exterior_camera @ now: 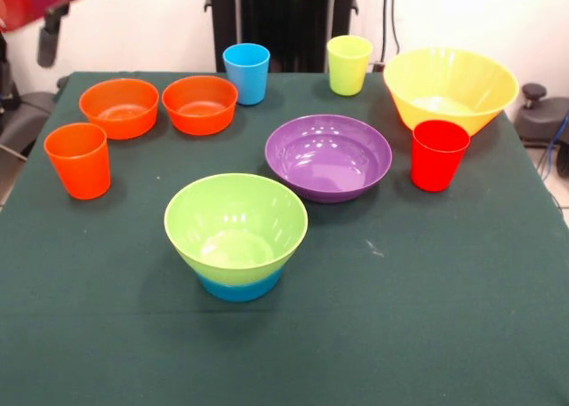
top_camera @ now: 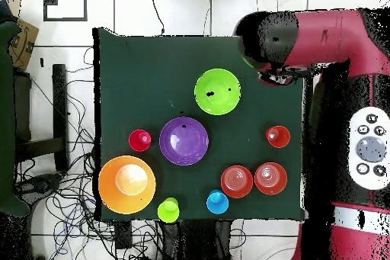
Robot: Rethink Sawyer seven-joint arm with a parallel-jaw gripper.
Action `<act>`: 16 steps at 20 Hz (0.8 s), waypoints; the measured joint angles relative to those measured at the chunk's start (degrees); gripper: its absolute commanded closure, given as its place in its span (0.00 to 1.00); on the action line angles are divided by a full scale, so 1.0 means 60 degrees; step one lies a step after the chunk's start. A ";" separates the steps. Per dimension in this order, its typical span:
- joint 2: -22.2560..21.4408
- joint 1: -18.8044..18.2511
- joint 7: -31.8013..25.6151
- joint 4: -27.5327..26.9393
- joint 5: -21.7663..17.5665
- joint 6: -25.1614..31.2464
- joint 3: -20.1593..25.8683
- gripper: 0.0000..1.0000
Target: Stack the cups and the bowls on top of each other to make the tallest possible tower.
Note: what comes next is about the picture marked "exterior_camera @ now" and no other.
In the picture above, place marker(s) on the blue cup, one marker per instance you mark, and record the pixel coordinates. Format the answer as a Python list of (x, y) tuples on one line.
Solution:
[(246, 73)]

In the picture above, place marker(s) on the blue bowl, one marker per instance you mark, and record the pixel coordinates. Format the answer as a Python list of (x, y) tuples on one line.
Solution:
[(240, 290)]

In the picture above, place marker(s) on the red cup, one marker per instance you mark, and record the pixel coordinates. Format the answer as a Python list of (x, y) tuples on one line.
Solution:
[(438, 157)]

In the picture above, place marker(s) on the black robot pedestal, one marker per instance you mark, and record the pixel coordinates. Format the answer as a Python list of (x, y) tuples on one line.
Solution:
[(289, 15)]

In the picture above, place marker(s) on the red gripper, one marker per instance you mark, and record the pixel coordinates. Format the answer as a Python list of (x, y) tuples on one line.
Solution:
[(26, 6)]

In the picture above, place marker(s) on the green bowl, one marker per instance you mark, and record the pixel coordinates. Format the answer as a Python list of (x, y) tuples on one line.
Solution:
[(235, 228)]

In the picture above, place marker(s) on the dark grey chair base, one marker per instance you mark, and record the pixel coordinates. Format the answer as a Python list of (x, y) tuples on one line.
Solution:
[(26, 117)]

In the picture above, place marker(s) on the purple bowl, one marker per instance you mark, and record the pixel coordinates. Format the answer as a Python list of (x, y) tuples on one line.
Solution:
[(329, 157)]

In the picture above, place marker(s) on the dark green tablecloth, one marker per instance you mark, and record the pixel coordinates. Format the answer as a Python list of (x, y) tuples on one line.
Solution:
[(284, 348)]

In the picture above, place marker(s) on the large yellow bowl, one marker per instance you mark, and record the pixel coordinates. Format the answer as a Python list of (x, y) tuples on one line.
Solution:
[(449, 86)]

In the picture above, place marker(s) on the black chair base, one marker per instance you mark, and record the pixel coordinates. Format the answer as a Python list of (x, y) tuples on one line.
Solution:
[(538, 117)]

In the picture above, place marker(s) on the orange bowl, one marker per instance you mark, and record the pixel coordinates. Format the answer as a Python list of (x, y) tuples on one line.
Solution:
[(119, 97), (200, 108)]

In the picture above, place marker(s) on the lime green cup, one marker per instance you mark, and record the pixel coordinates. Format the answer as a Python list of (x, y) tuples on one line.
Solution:
[(349, 68)]

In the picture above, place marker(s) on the orange cup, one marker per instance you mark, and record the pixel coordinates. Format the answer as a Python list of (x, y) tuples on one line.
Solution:
[(80, 166)]

